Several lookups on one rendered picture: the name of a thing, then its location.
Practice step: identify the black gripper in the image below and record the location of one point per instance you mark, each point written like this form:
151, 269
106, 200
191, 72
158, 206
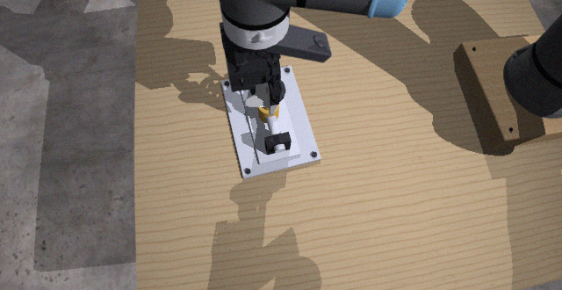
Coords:
261, 68

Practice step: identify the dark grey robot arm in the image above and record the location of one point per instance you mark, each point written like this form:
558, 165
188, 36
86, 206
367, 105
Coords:
259, 24

